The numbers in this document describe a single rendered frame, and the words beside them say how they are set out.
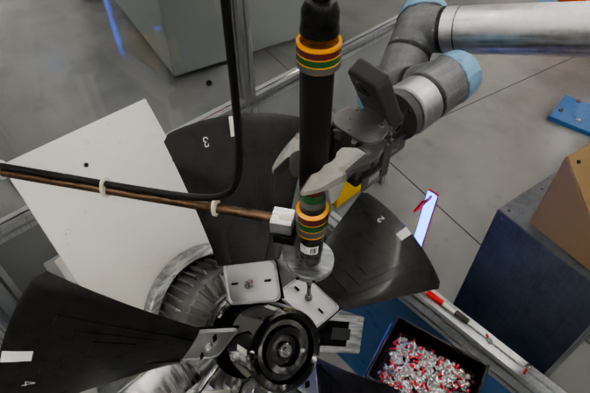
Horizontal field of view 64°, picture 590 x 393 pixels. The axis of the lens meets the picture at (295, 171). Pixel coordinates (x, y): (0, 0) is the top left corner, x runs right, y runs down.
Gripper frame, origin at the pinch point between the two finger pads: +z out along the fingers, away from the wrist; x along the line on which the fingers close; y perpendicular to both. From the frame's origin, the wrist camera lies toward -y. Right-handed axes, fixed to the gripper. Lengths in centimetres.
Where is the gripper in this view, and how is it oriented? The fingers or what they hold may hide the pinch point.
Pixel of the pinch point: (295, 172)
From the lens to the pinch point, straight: 53.6
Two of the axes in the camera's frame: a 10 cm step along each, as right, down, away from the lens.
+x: -6.8, -5.2, 5.1
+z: -7.3, 4.8, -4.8
